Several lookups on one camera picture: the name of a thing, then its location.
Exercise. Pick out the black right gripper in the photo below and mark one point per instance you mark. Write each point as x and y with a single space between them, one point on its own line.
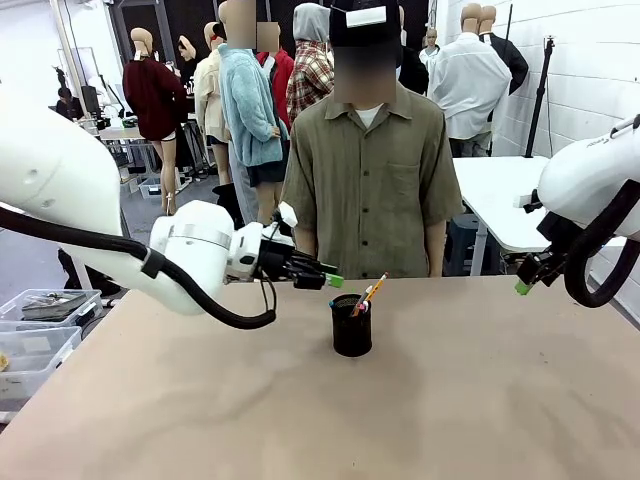
557 237

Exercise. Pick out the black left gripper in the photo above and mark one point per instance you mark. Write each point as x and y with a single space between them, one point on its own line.
277 260

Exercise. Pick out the yellow pencil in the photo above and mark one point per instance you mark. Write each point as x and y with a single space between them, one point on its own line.
376 286

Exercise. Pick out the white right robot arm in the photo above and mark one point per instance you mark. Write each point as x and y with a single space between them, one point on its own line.
580 175

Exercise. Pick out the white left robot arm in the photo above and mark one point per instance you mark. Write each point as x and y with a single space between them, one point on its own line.
50 165

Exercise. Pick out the person's left forearm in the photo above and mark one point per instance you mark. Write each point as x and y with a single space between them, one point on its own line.
435 247

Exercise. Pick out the person's right forearm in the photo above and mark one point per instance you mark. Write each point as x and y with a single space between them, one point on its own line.
306 240

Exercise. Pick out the black mesh pen holder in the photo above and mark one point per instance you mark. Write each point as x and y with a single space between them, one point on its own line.
351 332

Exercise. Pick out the white table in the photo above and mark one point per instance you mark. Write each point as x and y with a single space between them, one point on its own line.
500 200

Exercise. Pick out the person in olive shirt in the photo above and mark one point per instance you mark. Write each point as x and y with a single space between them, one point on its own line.
370 175

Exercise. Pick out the black tripod stand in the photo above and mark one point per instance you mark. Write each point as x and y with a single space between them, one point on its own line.
542 95

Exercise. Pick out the mannequin in blue fleece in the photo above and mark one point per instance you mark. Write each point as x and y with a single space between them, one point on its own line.
247 110

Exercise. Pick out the grey floor crate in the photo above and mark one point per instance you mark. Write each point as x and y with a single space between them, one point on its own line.
149 189

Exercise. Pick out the mannequin in plaid hooded shirt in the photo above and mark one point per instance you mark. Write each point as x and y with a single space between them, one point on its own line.
310 80

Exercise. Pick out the mannequin in white shirt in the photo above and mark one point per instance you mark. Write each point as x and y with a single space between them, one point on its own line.
470 85

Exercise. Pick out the mannequin in red jacket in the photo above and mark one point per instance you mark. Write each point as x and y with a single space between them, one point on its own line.
282 75

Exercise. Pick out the mannequin in cream jacket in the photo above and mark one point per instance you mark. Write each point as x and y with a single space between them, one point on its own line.
207 100

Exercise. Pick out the mannequin in black jacket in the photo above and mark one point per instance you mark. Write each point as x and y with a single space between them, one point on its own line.
512 62

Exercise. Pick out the mannequin in black clothes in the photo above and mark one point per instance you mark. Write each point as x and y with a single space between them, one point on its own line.
412 70

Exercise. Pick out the mannequin in black top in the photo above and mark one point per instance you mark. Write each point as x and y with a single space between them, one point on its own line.
189 80

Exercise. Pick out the grey workbench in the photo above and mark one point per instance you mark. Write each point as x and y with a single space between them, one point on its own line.
125 134

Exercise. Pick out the mannequin in maroon sweater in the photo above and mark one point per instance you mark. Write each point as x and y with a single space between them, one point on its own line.
152 95

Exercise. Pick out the clear plastic bin with tools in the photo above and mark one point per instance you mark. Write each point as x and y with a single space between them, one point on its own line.
75 311

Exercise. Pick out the black boom stand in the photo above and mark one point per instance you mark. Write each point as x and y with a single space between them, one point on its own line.
509 20

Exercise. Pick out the seated person in black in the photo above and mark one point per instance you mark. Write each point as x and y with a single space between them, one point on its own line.
67 105

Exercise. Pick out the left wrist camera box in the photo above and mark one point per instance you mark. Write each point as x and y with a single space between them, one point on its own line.
289 216

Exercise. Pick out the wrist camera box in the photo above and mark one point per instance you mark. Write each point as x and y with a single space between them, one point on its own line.
289 216
522 200

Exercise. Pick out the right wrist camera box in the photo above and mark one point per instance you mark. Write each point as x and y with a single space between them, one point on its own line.
522 200

